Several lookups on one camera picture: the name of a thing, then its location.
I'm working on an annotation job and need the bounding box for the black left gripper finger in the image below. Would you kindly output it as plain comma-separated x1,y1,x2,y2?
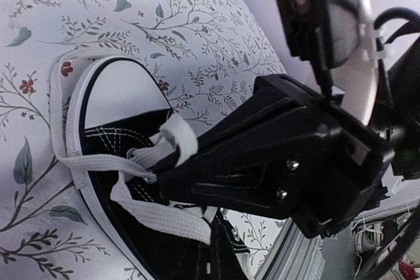
195,214,254,280

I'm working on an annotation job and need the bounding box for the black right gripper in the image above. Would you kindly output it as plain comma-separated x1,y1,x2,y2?
154,75,394,238

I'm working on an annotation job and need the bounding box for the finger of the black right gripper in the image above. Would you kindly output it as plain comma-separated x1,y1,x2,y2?
159,163,294,219

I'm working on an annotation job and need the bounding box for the black white canvas sneaker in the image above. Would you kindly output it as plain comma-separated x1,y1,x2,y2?
49,49,260,280

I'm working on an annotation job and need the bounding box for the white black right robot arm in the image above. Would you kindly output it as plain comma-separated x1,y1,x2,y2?
154,43,419,238

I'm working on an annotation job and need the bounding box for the floral patterned table mat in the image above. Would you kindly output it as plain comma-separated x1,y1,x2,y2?
1,0,284,279

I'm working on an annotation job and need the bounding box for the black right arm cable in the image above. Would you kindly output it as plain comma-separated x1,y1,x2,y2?
354,7,420,280

